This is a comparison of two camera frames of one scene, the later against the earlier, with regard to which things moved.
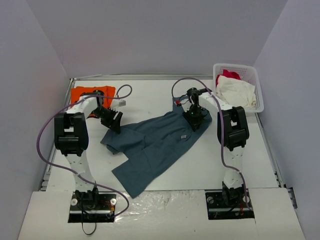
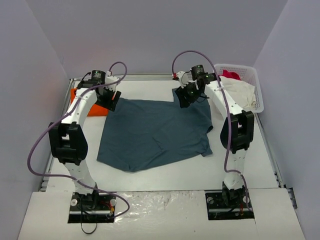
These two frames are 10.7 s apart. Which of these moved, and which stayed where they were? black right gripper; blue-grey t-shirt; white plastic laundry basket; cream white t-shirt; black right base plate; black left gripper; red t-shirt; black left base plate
Moved: blue-grey t-shirt; black left gripper; black right gripper
Stayed: black left base plate; black right base plate; red t-shirt; white plastic laundry basket; cream white t-shirt
